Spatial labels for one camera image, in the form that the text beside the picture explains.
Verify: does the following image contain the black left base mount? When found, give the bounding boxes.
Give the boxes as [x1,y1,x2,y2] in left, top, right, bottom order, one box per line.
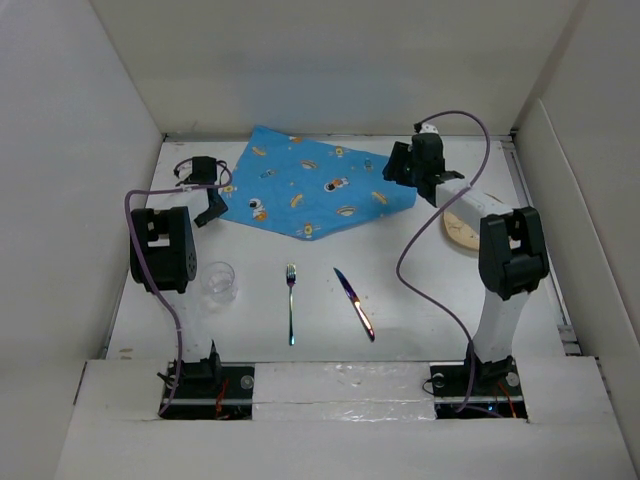
[159,361,255,421]

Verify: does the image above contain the clear drinking glass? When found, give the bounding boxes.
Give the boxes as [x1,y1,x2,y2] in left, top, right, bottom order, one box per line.
[200,261,237,309]

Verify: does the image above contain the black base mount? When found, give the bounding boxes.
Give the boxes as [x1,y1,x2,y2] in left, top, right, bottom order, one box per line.
[159,361,255,421]
[422,361,528,420]

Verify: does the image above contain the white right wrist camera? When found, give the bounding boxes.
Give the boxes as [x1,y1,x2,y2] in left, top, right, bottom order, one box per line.
[413,121,439,135]

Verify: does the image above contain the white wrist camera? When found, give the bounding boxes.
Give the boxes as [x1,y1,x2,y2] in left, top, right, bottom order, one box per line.
[413,121,439,135]
[173,164,197,187]

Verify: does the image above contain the iridescent fork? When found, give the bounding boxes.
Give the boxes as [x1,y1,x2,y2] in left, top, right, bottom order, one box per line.
[286,263,296,346]

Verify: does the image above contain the blue space-print placemat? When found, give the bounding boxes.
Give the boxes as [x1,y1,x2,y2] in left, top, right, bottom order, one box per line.
[220,126,416,240]

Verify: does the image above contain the iridescent knife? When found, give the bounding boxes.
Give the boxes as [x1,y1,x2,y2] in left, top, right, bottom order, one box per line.
[333,267,376,343]

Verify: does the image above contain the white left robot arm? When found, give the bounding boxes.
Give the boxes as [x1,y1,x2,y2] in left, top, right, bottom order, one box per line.
[124,156,232,397]

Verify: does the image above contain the beige round plate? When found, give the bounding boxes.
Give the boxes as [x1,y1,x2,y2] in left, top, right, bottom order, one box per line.
[435,185,512,251]

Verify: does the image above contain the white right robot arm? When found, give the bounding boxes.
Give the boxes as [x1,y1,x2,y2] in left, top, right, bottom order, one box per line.
[383,132,549,394]

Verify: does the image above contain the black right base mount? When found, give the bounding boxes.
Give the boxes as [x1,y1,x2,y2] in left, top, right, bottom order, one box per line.
[422,361,528,420]

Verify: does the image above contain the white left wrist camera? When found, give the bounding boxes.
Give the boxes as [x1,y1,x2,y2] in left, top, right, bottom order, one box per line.
[173,164,197,187]

